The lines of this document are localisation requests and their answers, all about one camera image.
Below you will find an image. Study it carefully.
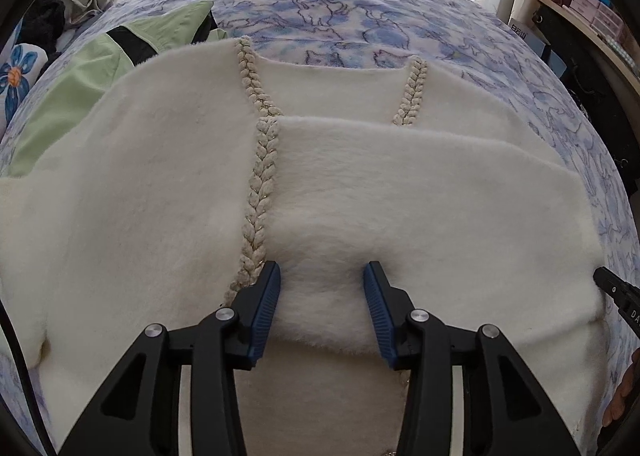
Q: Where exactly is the wooden shelf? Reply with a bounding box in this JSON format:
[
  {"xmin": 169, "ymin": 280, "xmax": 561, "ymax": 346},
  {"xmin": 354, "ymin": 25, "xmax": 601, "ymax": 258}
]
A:
[{"xmin": 500, "ymin": 0, "xmax": 640, "ymax": 102}]

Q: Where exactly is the person's right hand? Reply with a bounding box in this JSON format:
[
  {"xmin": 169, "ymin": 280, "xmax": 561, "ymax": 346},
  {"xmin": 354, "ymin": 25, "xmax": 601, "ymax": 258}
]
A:
[{"xmin": 602, "ymin": 348, "xmax": 640, "ymax": 429}]

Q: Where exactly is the black bag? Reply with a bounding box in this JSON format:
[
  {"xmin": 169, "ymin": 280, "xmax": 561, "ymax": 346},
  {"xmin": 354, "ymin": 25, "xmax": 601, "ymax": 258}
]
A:
[{"xmin": 530, "ymin": 3, "xmax": 640, "ymax": 177}]

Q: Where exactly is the blue box with white label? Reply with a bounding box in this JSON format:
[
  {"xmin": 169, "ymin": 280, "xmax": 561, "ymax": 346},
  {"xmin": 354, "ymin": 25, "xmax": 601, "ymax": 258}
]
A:
[{"xmin": 509, "ymin": 21, "xmax": 551, "ymax": 57}]

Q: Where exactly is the black plush cloth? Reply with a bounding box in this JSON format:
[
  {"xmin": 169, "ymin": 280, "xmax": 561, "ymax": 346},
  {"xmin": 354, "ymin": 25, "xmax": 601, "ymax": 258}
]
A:
[{"xmin": 20, "ymin": 0, "xmax": 68, "ymax": 57}]

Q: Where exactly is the stack of pink boxes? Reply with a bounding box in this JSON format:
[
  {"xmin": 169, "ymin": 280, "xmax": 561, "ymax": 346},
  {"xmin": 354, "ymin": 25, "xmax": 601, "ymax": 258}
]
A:
[{"xmin": 570, "ymin": 0, "xmax": 626, "ymax": 44}]

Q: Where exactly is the black cable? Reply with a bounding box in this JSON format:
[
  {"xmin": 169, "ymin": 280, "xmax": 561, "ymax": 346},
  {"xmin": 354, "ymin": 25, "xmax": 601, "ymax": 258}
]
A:
[{"xmin": 0, "ymin": 296, "xmax": 56, "ymax": 456}]

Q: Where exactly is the blue flower print pillow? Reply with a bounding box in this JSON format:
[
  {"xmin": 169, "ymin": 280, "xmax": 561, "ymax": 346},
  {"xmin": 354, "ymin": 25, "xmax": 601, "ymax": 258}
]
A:
[{"xmin": 0, "ymin": 18, "xmax": 51, "ymax": 137}]

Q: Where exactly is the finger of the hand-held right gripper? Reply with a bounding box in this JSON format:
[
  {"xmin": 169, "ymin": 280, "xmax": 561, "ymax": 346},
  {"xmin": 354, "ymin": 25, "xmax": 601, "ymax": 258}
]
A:
[{"xmin": 592, "ymin": 266, "xmax": 640, "ymax": 332}]

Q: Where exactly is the white fuzzy braid-trim cardigan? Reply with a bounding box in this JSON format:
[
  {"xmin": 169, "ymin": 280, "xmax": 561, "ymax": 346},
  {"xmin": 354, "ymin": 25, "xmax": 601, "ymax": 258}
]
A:
[{"xmin": 0, "ymin": 35, "xmax": 608, "ymax": 456}]

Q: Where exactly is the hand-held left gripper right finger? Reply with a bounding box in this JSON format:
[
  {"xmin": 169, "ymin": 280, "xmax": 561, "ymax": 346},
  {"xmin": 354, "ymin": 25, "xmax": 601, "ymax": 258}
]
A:
[{"xmin": 363, "ymin": 261, "xmax": 583, "ymax": 456}]

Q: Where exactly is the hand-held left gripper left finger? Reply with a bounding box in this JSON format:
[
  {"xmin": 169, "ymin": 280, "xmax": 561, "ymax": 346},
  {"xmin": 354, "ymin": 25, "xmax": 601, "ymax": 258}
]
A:
[{"xmin": 59, "ymin": 261, "xmax": 282, "ymax": 456}]

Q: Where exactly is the blue cat-print blanket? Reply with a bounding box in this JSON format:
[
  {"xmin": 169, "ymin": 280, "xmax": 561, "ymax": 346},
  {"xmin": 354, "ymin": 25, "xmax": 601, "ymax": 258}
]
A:
[{"xmin": 0, "ymin": 0, "xmax": 633, "ymax": 456}]

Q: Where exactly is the light green black-trim jacket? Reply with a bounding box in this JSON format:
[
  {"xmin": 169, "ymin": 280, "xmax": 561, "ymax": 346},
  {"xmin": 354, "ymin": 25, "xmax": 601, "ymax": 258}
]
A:
[{"xmin": 9, "ymin": 0, "xmax": 226, "ymax": 179}]

